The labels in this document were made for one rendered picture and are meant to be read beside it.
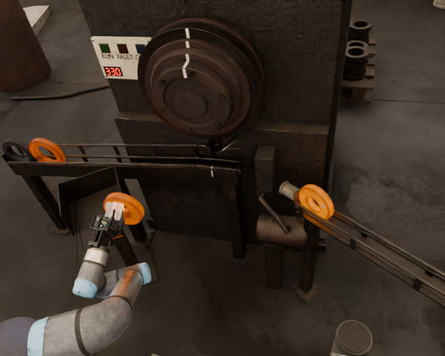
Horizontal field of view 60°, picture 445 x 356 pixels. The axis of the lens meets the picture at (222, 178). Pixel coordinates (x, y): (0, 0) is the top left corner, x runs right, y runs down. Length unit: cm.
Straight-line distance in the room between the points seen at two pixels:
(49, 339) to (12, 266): 163
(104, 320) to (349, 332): 84
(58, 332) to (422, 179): 228
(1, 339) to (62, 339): 84
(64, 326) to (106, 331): 10
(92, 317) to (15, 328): 86
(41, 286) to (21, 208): 70
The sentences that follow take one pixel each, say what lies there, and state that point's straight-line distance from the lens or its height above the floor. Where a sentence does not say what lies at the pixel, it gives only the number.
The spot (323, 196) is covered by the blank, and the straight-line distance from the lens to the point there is 149.
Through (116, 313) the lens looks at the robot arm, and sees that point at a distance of 109.
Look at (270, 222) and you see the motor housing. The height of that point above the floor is 53.
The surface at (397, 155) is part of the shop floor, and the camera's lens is 288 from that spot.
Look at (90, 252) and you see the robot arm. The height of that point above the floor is 84.
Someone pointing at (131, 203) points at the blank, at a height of 86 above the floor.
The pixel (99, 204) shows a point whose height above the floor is 60.
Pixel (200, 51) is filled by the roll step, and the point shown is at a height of 128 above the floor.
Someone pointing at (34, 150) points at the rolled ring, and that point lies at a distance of 220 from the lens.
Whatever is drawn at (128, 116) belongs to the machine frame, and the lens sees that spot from 184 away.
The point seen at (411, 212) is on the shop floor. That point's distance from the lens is 255.
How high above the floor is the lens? 189
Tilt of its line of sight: 46 degrees down
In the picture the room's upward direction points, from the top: 9 degrees counter-clockwise
